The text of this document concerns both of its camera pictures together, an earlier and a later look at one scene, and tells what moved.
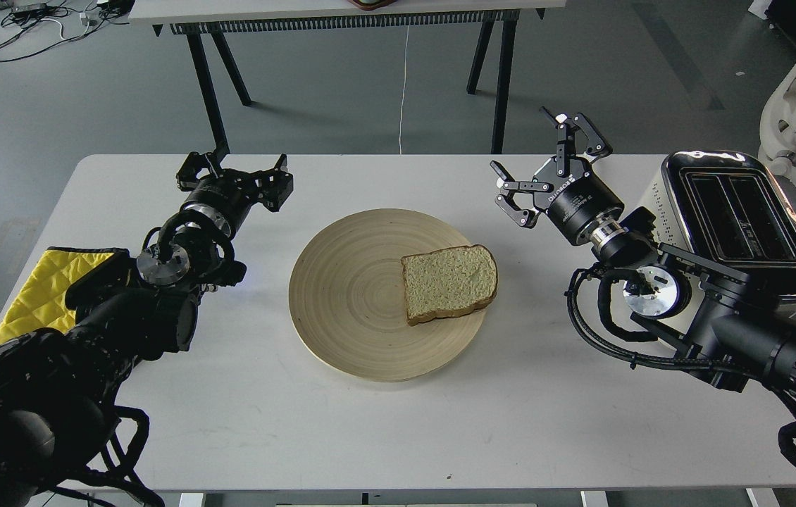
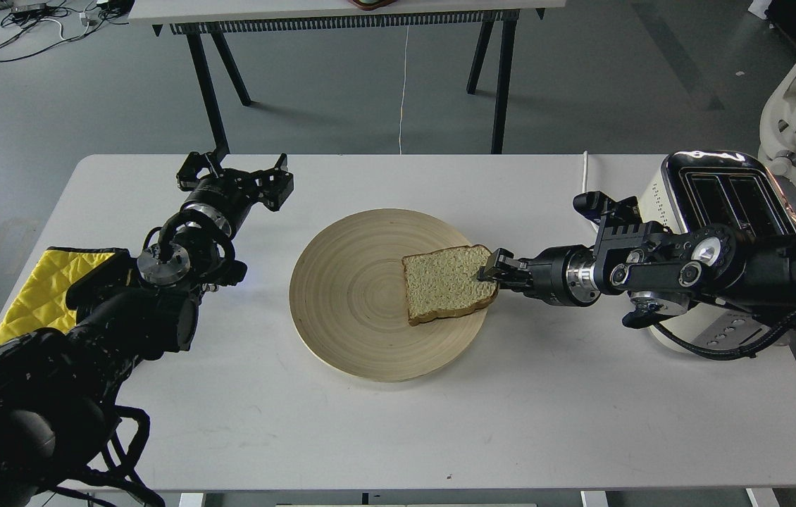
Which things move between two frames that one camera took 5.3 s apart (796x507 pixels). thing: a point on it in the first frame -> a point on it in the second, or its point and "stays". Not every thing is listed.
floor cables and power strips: x=10 y=30 stays
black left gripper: x=231 y=193 stays
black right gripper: x=577 y=199 -> x=563 y=275
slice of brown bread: x=449 y=281 stays
